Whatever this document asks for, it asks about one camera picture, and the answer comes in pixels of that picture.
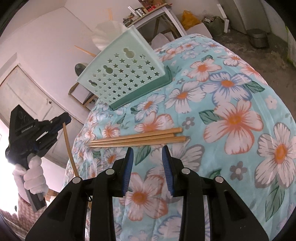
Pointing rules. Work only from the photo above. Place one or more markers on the white rice paddle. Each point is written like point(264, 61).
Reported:
point(106, 32)

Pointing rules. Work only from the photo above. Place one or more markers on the pink checkered left forearm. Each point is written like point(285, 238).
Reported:
point(23, 219)

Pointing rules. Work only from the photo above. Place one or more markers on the green bag on floor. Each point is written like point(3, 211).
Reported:
point(215, 25)

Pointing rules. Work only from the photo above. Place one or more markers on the wooden chair black seat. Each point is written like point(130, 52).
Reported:
point(83, 96)

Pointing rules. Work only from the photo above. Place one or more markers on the white side table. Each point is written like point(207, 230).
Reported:
point(161, 13)

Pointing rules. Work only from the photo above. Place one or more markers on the red oil bottle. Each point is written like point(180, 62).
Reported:
point(148, 6)

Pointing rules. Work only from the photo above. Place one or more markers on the steel rice cooker pot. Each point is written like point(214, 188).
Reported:
point(258, 38)

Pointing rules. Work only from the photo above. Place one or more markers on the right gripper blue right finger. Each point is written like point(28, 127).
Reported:
point(167, 164)

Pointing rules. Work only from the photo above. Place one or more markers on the silver refrigerator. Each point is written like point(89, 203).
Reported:
point(246, 15)

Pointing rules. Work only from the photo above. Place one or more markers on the yellow plastic bag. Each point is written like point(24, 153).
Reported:
point(189, 20)

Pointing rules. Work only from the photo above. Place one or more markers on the wooden chopstick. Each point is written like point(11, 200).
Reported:
point(135, 143)
point(169, 135)
point(69, 150)
point(140, 135)

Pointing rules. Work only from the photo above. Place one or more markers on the white box on floor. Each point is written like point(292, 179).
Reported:
point(199, 29)

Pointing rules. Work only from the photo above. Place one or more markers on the mint green utensil basket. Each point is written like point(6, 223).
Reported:
point(127, 69)

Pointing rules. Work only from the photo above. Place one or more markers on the white door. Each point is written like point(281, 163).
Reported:
point(18, 88)

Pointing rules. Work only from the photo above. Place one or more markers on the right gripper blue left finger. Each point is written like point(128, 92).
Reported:
point(127, 170)

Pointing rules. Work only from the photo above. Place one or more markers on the floral blue tablecloth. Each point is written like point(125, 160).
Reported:
point(235, 126)

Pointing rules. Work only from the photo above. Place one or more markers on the left white gloved hand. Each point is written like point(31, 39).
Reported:
point(32, 179)

